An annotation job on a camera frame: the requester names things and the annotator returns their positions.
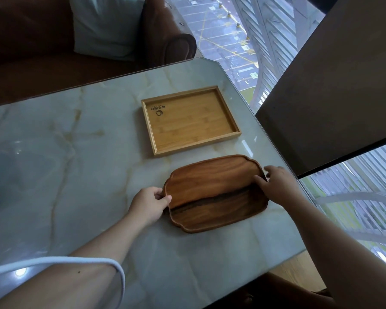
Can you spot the person's left hand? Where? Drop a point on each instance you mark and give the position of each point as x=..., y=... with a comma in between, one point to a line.
x=145, y=204

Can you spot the person's right hand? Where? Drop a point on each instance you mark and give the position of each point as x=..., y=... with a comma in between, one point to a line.
x=281, y=186

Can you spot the person's right thumb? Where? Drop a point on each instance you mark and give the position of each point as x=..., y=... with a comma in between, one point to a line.
x=259, y=181

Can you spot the person's left thumb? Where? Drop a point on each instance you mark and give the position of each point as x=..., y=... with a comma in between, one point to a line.
x=165, y=201

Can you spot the dark wooden scalloped tray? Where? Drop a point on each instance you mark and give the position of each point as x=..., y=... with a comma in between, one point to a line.
x=214, y=194

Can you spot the person's right forearm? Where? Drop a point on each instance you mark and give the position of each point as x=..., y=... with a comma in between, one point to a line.
x=334, y=254

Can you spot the person's left forearm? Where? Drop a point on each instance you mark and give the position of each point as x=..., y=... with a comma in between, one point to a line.
x=93, y=254

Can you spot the light bamboo rectangular tray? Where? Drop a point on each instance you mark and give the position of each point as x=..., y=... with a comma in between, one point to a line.
x=189, y=120

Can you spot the pale cushion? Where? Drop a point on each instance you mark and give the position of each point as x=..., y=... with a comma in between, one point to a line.
x=107, y=24

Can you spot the brown leather sofa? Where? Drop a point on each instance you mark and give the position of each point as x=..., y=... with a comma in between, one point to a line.
x=67, y=41

